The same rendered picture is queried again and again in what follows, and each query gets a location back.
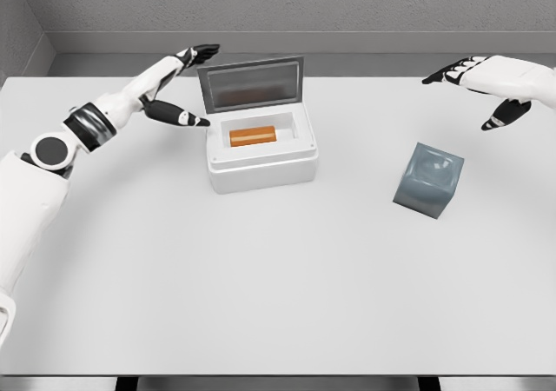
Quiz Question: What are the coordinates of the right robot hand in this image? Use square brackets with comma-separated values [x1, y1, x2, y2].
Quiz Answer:
[421, 54, 550, 132]

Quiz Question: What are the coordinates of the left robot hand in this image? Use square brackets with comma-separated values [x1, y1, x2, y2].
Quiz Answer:
[122, 43, 221, 129]

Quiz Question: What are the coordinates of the grey hinged box lid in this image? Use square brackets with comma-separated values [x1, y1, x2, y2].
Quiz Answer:
[195, 54, 306, 116]

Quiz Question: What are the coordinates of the orange cylinder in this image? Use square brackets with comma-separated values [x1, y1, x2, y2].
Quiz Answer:
[228, 124, 278, 149]

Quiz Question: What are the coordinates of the grey-blue cube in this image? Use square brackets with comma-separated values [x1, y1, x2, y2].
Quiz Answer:
[392, 142, 466, 222]

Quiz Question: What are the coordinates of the white rectangular box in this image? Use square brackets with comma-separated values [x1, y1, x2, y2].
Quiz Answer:
[205, 103, 319, 196]

